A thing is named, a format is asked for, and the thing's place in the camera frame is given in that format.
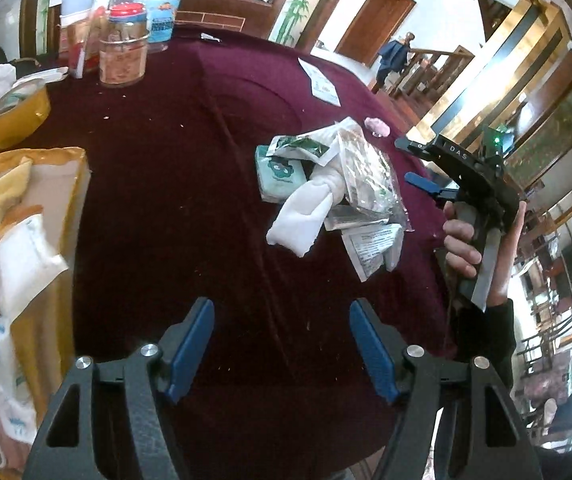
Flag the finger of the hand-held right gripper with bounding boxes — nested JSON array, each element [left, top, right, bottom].
[[405, 172, 461, 201], [394, 136, 439, 159]]

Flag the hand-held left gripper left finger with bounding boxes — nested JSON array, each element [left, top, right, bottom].
[[25, 297, 215, 480]]

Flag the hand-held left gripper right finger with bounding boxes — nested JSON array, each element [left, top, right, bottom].
[[349, 297, 544, 480]]

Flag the clear plastic packet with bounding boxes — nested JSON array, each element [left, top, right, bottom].
[[338, 127, 414, 233]]

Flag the green white packet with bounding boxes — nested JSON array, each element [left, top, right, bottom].
[[268, 135, 331, 166]]

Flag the white towel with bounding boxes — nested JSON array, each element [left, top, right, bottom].
[[267, 117, 364, 259]]

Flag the teal tissue pack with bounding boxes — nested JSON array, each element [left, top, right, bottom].
[[255, 145, 309, 204]]

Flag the yellow tray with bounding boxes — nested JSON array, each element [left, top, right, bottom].
[[0, 147, 92, 471]]

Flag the small pink soft object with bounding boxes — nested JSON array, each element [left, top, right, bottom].
[[364, 116, 391, 138]]

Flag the person's right hand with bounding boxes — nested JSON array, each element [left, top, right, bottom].
[[442, 199, 527, 311]]

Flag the wooden stair railing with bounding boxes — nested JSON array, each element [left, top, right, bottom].
[[391, 45, 474, 111]]

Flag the silver flat packet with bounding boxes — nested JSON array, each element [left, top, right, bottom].
[[323, 205, 391, 233]]

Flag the white paper packet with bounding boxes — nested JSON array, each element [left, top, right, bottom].
[[341, 222, 407, 283]]

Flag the gold framed painting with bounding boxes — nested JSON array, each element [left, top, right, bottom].
[[503, 60, 572, 191]]

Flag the white paper leaflet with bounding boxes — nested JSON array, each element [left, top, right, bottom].
[[298, 58, 341, 107]]

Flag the brown wooden door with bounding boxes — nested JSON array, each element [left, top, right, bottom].
[[336, 0, 417, 56]]

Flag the dark wooden chair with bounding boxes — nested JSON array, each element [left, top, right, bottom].
[[518, 307, 572, 361]]

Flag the white blue printed pouch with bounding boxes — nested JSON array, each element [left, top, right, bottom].
[[0, 312, 37, 443]]

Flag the plain white pouch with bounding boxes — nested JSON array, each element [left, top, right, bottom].
[[0, 214, 69, 322]]

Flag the wooden window cabinet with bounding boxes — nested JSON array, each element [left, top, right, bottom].
[[48, 0, 274, 41]]

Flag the yellow cloth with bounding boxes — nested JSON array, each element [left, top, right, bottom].
[[0, 156, 34, 221]]

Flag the clear jar blue label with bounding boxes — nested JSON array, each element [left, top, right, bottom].
[[143, 0, 184, 55]]

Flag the yellow tape roll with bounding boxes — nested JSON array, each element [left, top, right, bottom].
[[0, 79, 52, 150]]

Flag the clear jar red lid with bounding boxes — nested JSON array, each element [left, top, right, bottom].
[[98, 2, 151, 88]]

